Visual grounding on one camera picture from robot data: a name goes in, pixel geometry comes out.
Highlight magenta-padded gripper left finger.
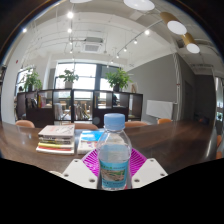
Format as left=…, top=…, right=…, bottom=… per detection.
left=62, top=148, right=102, bottom=190

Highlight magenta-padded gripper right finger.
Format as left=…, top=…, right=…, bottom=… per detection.
left=129, top=148, right=169, bottom=189

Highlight clear blue-capped water bottle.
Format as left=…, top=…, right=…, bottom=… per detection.
left=96, top=113, right=133, bottom=191

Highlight blue-covered book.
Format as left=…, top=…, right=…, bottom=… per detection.
left=77, top=129, right=105, bottom=155

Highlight stack of books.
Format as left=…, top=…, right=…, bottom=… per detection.
left=35, top=124, right=76, bottom=156

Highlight low dark shelf unit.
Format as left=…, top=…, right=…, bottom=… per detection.
left=14, top=88, right=144, bottom=128

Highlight green potted plant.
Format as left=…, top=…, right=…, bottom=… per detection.
left=22, top=68, right=43, bottom=93
left=58, top=68, right=80, bottom=89
left=104, top=68, right=133, bottom=93

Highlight ceiling air conditioner unit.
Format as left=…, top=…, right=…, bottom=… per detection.
left=81, top=36, right=104, bottom=53

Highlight ceiling lights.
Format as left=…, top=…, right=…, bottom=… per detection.
left=21, top=0, right=201, bottom=68

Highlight white wall radiator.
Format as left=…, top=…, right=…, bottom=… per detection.
left=145, top=99, right=176, bottom=120

